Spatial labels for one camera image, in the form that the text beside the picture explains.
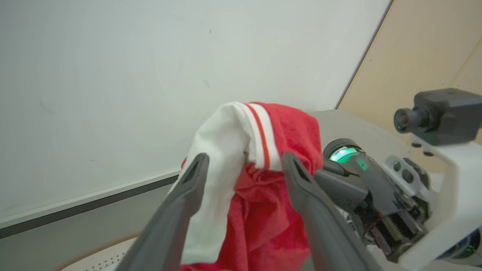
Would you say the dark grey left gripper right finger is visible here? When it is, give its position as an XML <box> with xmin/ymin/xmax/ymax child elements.
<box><xmin>282</xmin><ymin>152</ymin><xmax>381</xmax><ymax>271</ymax></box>

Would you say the red and white garment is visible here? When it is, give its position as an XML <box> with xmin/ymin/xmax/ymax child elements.
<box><xmin>168</xmin><ymin>101</ymin><xmax>323</xmax><ymax>271</ymax></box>

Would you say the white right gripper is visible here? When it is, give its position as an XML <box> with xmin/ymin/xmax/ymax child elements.
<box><xmin>314</xmin><ymin>135</ymin><xmax>482</xmax><ymax>271</ymax></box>

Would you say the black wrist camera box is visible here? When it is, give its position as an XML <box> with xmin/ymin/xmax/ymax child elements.
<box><xmin>394</xmin><ymin>88</ymin><xmax>482</xmax><ymax>146</ymax></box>

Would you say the black green-lit ring joint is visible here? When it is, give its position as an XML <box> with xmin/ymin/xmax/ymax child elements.
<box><xmin>323</xmin><ymin>138</ymin><xmax>366</xmax><ymax>164</ymax></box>

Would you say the white perforated laundry basket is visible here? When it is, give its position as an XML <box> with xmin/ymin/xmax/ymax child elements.
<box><xmin>56</xmin><ymin>233</ymin><xmax>142</xmax><ymax>271</ymax></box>

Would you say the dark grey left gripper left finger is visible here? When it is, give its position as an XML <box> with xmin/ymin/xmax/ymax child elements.
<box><xmin>115</xmin><ymin>153</ymin><xmax>210</xmax><ymax>271</ymax></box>

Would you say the white and black wall skirting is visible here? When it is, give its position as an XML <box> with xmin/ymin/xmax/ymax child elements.
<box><xmin>0</xmin><ymin>168</ymin><xmax>182</xmax><ymax>240</ymax></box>

